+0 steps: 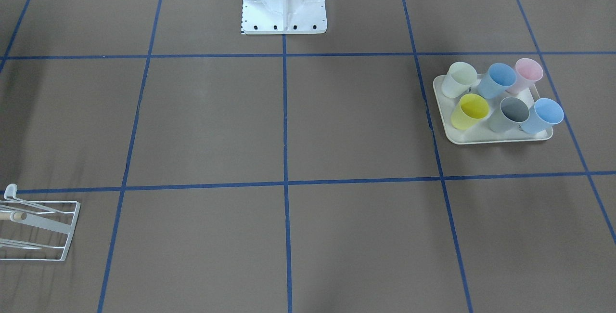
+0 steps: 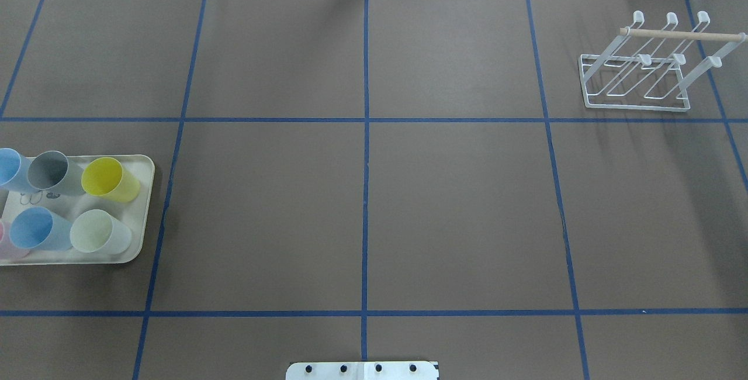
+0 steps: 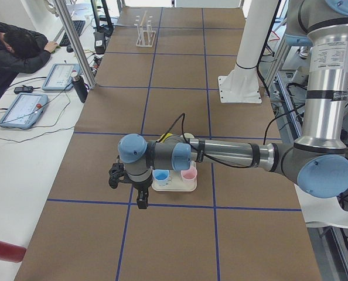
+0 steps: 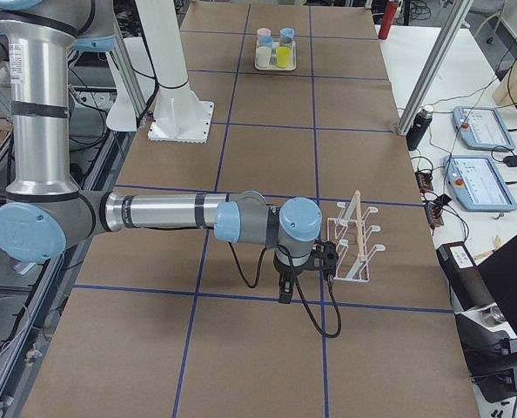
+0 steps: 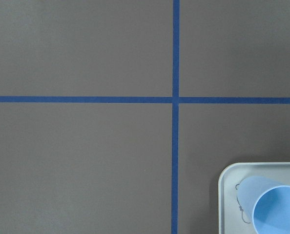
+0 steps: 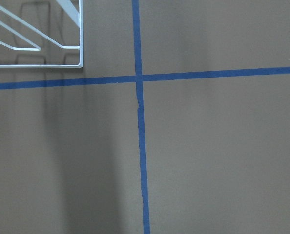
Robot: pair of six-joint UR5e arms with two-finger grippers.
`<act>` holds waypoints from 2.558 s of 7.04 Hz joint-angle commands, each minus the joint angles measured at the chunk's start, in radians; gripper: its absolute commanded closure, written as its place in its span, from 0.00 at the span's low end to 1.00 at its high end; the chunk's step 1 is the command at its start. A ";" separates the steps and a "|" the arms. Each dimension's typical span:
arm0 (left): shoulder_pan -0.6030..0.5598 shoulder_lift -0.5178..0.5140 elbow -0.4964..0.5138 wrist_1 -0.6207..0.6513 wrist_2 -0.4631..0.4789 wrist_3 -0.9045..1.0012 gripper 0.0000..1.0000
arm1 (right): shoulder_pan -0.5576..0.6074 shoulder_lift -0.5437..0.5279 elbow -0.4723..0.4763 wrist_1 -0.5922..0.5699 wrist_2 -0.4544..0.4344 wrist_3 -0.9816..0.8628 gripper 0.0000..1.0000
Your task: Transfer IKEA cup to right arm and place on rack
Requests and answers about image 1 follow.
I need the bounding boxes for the grey plastic cup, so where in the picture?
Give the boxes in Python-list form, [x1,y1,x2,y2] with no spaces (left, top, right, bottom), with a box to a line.
[487,97,529,133]

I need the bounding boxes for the blue plastic cup on tray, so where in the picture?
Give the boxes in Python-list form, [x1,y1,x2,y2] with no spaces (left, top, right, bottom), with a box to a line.
[477,63,517,99]

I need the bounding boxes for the yellow plastic cup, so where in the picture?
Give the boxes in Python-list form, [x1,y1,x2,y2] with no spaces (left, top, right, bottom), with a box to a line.
[450,93,490,130]

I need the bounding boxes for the white wire cup rack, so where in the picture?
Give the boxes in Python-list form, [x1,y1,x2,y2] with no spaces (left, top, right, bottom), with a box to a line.
[0,183,81,262]

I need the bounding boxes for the pink plastic cup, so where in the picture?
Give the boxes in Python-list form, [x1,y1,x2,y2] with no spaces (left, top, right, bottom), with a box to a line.
[506,58,545,94]

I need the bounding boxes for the light blue plastic cup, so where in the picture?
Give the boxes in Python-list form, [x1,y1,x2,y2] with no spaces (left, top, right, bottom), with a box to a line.
[520,98,564,134]

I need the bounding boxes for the cream plastic tray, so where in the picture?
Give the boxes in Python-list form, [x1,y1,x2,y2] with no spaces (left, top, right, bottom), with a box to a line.
[433,73,553,145]

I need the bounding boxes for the pale green plastic cup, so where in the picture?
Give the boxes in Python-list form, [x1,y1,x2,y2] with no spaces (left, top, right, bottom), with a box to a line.
[441,62,477,98]

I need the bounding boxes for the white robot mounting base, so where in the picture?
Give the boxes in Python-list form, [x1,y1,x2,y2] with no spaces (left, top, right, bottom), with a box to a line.
[241,0,328,35]

